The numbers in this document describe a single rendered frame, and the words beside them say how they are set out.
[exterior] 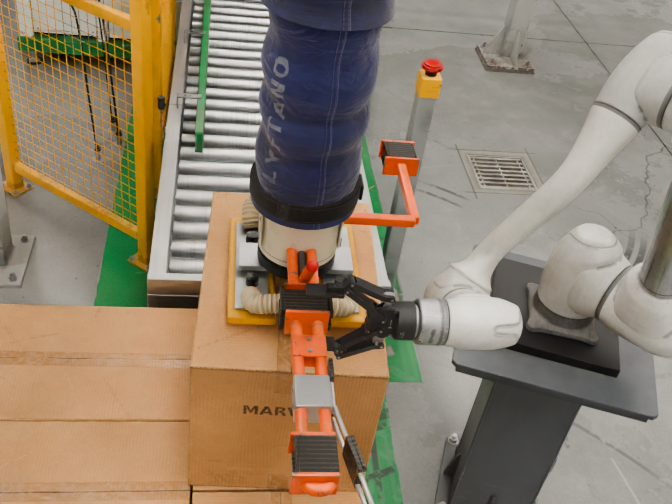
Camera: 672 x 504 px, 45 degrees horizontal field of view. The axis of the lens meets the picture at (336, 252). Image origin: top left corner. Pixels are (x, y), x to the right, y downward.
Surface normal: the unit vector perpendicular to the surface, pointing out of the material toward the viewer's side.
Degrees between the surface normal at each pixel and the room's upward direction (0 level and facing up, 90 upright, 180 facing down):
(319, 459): 0
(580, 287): 83
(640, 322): 104
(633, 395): 0
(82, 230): 0
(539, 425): 90
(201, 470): 90
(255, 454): 90
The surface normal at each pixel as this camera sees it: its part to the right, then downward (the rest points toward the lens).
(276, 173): -0.48, 0.26
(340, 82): 0.41, 0.40
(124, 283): 0.13, -0.77
